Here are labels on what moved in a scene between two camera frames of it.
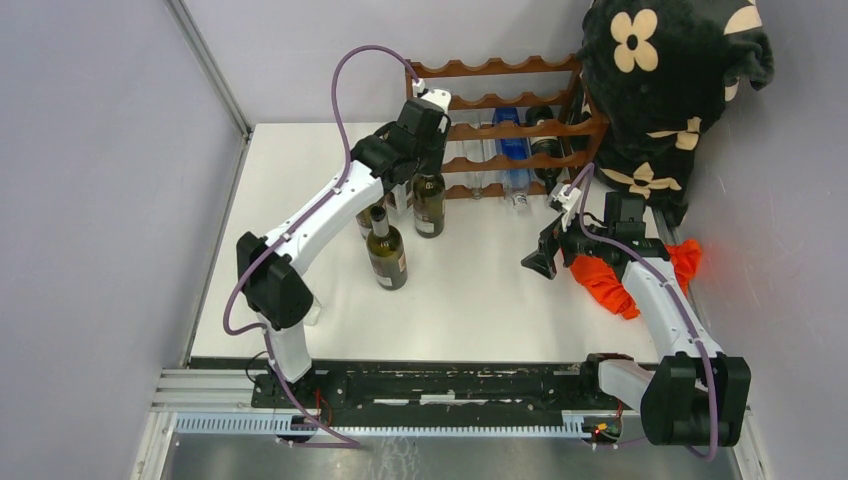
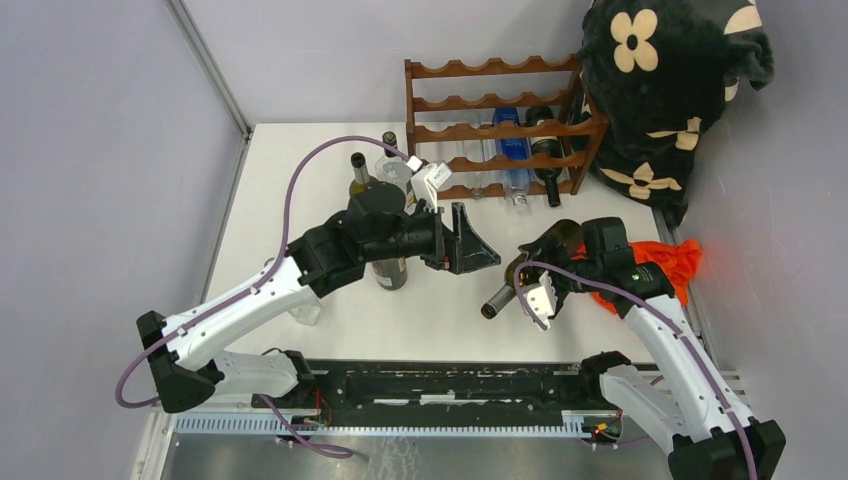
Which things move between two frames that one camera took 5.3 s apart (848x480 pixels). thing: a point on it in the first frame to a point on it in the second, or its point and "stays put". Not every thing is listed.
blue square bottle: [516, 181] stays put
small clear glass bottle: [480, 150] stays put
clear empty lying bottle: [312, 317] stays put
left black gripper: [435, 166] to [460, 250]
